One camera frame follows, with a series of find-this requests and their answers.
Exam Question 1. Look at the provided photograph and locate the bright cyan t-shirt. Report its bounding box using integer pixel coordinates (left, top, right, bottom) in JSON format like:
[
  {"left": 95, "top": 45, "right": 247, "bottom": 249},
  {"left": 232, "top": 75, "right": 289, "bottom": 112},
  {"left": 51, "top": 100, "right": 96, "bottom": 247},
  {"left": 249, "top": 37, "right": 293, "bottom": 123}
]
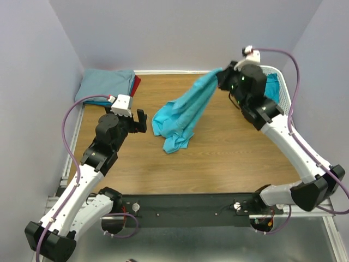
[{"left": 152, "top": 68, "right": 223, "bottom": 154}]

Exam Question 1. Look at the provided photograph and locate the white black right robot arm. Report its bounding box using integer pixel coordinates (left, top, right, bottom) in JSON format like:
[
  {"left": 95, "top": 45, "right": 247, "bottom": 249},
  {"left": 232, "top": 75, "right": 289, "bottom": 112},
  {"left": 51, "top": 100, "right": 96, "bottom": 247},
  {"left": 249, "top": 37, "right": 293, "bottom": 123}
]
[{"left": 216, "top": 61, "right": 345, "bottom": 211}]

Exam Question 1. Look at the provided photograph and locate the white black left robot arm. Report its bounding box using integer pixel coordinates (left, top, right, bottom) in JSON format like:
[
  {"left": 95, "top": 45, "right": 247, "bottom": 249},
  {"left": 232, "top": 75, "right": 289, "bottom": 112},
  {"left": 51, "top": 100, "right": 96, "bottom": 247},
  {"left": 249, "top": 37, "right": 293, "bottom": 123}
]
[{"left": 25, "top": 109, "right": 147, "bottom": 261}]

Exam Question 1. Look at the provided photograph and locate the teal t-shirt in basket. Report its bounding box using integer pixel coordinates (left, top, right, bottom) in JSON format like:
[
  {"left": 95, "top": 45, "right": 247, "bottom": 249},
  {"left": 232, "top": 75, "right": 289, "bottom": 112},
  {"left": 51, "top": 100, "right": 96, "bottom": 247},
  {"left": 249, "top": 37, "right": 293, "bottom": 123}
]
[{"left": 264, "top": 73, "right": 280, "bottom": 104}]

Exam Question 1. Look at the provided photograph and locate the white perforated laundry basket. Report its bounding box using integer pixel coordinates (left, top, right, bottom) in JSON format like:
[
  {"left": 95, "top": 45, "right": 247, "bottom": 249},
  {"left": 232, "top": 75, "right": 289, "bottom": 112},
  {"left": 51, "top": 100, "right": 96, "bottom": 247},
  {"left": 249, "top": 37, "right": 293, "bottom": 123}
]
[{"left": 261, "top": 65, "right": 291, "bottom": 115}]

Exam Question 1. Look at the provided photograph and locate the folded red t-shirt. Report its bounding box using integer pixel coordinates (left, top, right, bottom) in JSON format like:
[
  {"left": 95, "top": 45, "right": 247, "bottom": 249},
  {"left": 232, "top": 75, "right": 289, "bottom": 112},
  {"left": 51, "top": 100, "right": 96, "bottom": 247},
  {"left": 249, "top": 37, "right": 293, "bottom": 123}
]
[{"left": 130, "top": 75, "right": 141, "bottom": 97}]

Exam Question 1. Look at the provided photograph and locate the folded blue t-shirt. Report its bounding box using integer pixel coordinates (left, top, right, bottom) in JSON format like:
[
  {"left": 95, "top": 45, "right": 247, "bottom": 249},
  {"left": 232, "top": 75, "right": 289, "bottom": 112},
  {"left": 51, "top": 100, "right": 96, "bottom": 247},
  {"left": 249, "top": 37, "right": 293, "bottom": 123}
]
[{"left": 83, "top": 100, "right": 112, "bottom": 106}]

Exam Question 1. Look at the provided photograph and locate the folded grey-blue t-shirt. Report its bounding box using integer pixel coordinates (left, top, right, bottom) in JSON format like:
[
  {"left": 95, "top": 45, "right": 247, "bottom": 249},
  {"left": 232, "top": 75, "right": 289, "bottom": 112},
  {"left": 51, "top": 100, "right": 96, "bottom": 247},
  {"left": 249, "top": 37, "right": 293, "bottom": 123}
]
[{"left": 75, "top": 69, "right": 135, "bottom": 101}]

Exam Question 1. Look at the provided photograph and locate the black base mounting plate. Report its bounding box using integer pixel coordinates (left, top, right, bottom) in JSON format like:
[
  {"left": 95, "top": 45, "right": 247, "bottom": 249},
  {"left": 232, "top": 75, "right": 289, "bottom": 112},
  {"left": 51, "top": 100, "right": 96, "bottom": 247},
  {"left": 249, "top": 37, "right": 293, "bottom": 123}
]
[{"left": 100, "top": 192, "right": 284, "bottom": 235}]

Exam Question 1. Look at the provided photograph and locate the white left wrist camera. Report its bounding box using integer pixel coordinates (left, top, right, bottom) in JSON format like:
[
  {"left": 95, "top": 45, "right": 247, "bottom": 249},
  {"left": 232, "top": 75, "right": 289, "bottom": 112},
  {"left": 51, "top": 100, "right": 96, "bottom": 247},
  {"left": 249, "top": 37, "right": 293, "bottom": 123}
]
[{"left": 111, "top": 94, "right": 133, "bottom": 117}]

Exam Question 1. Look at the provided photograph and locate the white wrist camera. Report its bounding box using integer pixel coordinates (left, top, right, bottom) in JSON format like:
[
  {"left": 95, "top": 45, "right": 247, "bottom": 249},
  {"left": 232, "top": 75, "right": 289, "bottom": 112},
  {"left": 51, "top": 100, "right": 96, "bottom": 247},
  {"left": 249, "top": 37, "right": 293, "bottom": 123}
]
[
  {"left": 234, "top": 45, "right": 261, "bottom": 71},
  {"left": 111, "top": 94, "right": 133, "bottom": 117}
]

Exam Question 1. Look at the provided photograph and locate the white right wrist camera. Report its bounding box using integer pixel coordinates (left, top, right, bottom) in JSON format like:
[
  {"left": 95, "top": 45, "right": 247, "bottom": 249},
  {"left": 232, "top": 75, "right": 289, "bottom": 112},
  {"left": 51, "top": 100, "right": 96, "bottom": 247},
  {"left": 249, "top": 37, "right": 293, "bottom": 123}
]
[{"left": 234, "top": 45, "right": 261, "bottom": 71}]

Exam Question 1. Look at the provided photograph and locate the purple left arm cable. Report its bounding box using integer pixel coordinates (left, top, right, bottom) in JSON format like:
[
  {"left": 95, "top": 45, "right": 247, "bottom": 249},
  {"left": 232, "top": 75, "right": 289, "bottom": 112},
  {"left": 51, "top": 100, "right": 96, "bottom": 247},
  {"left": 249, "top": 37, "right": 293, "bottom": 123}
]
[{"left": 35, "top": 94, "right": 115, "bottom": 262}]

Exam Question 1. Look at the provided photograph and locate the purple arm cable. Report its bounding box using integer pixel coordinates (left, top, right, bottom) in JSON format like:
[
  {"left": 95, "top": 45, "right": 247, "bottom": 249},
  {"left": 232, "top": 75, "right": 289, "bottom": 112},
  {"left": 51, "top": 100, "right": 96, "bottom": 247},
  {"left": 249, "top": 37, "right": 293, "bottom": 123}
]
[
  {"left": 35, "top": 94, "right": 115, "bottom": 262},
  {"left": 255, "top": 47, "right": 349, "bottom": 215}
]

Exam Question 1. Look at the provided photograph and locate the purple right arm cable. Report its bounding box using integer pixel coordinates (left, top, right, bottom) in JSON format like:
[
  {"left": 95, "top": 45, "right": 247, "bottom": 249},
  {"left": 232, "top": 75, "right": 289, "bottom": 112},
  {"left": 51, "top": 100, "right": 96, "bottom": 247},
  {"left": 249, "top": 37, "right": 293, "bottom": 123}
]
[{"left": 255, "top": 47, "right": 349, "bottom": 215}]

